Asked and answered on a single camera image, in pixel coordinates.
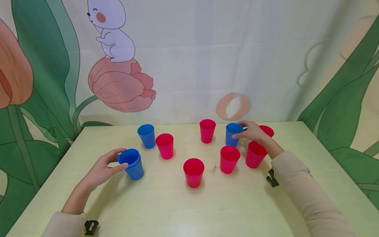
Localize person's left forearm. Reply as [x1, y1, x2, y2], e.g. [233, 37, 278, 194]
[41, 181, 95, 237]

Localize blue plastic cup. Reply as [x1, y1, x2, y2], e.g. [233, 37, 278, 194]
[225, 123, 244, 147]
[124, 155, 145, 181]
[137, 124, 156, 149]
[118, 148, 141, 169]

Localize person's right hand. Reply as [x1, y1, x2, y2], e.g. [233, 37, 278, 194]
[232, 120, 272, 146]

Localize person's left hand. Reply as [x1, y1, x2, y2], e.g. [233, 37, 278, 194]
[81, 148, 129, 192]

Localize person's right forearm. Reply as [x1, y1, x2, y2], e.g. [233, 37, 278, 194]
[258, 134, 358, 237]

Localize red plastic cup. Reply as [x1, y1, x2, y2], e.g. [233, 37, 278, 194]
[220, 145, 241, 174]
[259, 125, 275, 138]
[183, 158, 205, 188]
[245, 141, 268, 169]
[156, 133, 174, 160]
[199, 119, 216, 144]

